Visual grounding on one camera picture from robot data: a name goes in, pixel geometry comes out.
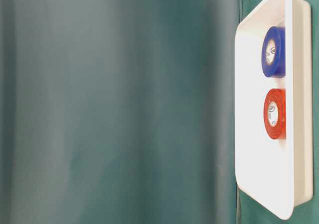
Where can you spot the blue tape roll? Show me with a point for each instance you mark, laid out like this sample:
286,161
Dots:
273,53

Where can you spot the white plastic tray case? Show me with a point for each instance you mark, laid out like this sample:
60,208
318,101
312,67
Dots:
277,173

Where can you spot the red orange tape roll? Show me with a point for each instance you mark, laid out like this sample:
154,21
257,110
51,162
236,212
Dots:
274,113

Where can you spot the green backdrop curtain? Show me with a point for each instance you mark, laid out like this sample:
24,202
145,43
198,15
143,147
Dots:
117,111

